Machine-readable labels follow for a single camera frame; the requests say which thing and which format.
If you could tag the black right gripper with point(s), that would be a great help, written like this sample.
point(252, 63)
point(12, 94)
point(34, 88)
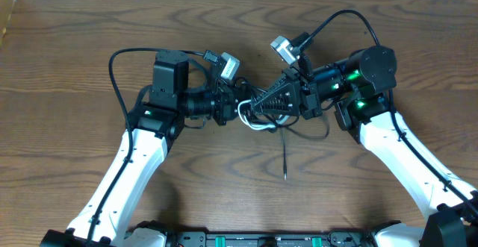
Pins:
point(308, 100)

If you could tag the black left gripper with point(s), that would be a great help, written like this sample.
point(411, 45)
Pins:
point(222, 105)

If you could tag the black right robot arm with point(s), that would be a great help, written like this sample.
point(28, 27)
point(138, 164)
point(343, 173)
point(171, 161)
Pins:
point(360, 88)

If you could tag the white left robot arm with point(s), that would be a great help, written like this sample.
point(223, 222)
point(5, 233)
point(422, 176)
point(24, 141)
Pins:
point(185, 85)

